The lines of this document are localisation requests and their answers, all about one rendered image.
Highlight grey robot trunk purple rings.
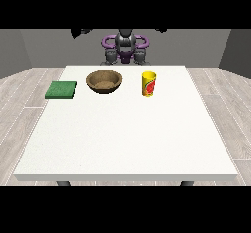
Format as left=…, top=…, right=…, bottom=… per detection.
left=100, top=29, right=152, bottom=67

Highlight green square pad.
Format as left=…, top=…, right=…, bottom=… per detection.
left=44, top=80, right=78, bottom=100

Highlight yellow cup with melon print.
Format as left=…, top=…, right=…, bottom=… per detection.
left=141, top=70, right=157, bottom=98

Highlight brown wooden bowl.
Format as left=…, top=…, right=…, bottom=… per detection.
left=85, top=70, right=123, bottom=94

